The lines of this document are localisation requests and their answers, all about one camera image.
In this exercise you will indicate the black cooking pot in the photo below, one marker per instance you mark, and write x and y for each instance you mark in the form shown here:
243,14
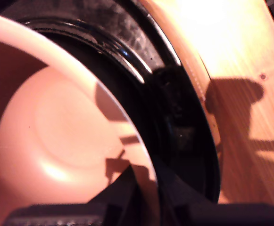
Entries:
56,117

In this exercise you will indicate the black Philips rice cooker body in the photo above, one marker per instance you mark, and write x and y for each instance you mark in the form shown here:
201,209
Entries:
174,106

